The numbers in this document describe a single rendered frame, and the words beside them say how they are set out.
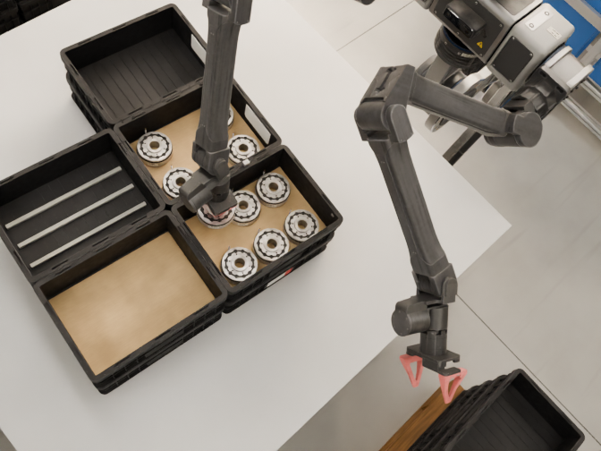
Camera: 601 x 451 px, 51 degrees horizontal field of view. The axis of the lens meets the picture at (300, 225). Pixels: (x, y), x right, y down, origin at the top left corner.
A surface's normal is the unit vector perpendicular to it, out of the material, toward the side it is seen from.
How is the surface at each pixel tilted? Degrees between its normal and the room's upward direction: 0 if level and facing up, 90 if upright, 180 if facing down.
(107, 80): 0
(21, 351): 0
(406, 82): 38
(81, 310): 0
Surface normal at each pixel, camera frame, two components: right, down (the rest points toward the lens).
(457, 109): 0.54, 0.19
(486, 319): 0.18, -0.39
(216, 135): 0.67, 0.33
